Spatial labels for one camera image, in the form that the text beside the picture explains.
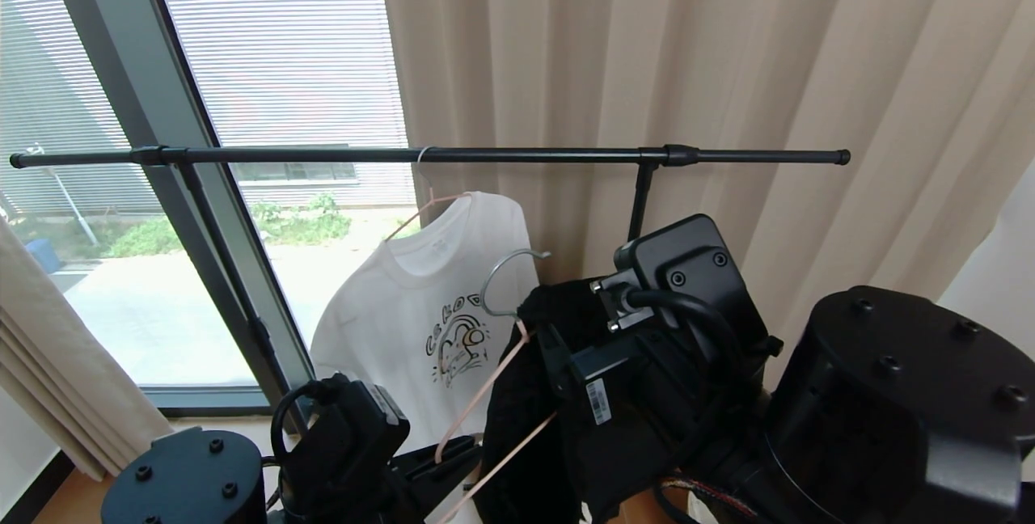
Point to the white garment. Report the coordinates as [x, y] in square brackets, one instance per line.
[380, 330]

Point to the pink clothes hanger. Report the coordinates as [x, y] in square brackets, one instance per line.
[485, 382]
[428, 200]

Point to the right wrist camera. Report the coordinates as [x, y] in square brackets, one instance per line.
[687, 273]

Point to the beige curtain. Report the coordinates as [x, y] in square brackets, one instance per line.
[48, 346]
[728, 39]

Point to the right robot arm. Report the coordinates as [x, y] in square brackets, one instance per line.
[889, 427]

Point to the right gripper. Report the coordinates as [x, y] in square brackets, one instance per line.
[647, 411]

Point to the black garment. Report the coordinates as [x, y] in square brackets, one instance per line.
[517, 427]

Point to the black clothes rack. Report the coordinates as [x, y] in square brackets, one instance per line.
[323, 155]

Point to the window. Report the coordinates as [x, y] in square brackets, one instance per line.
[97, 23]

